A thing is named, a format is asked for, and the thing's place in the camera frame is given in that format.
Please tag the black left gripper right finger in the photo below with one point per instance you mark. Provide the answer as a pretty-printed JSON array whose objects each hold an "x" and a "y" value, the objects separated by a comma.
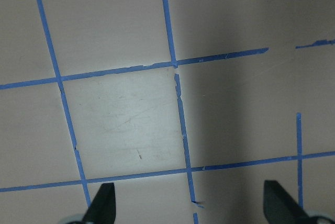
[{"x": 279, "y": 207}]

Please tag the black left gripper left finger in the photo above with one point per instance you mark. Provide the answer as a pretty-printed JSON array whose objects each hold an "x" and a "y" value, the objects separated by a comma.
[{"x": 103, "y": 207}]

